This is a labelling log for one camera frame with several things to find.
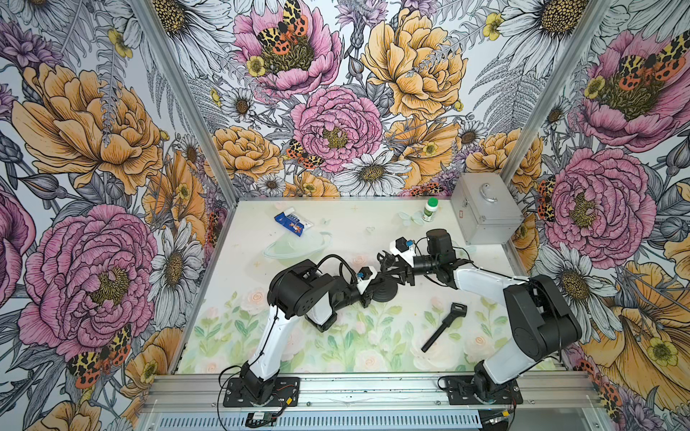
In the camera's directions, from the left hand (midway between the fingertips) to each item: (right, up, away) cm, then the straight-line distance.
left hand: (381, 284), depth 94 cm
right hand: (0, +6, -10) cm, 12 cm away
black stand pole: (+24, -7, -7) cm, 26 cm away
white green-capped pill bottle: (+21, +26, +14) cm, 37 cm away
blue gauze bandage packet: (-34, +21, +16) cm, 43 cm away
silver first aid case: (+40, +26, +6) cm, 48 cm away
